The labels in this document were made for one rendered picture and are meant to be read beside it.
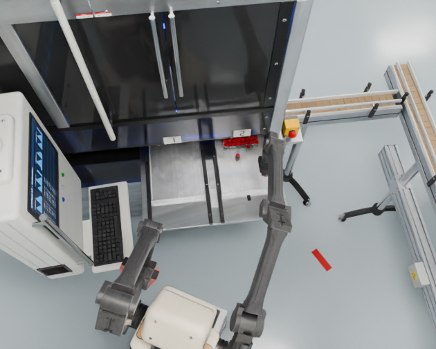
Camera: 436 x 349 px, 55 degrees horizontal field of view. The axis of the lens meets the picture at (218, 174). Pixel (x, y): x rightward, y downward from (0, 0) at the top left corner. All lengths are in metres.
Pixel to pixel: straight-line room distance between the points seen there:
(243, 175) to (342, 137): 1.43
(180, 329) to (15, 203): 0.65
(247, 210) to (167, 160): 0.48
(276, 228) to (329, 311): 1.52
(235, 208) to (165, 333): 0.81
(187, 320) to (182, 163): 0.97
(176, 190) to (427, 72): 2.60
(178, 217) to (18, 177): 0.81
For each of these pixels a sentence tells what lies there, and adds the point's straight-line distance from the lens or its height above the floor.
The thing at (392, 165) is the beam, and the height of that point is 0.55.
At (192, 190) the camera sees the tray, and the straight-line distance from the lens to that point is 2.08.
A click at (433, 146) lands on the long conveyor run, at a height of 0.93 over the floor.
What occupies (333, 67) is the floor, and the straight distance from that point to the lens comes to 3.78.
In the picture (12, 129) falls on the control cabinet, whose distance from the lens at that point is 1.57.
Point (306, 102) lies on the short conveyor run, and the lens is 2.33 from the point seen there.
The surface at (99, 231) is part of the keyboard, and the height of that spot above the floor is 0.83.
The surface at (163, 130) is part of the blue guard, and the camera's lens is 1.98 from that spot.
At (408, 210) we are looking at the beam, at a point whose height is 0.55.
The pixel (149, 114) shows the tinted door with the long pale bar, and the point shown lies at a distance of 1.89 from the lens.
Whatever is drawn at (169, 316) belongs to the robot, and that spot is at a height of 1.39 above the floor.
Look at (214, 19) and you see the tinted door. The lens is 1.50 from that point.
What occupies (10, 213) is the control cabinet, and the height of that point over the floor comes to 1.55.
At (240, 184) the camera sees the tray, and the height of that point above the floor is 0.88.
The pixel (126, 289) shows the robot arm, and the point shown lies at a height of 1.58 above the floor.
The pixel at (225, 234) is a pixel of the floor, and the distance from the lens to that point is 2.92.
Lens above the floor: 2.78
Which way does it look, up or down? 64 degrees down
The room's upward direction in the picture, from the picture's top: straight up
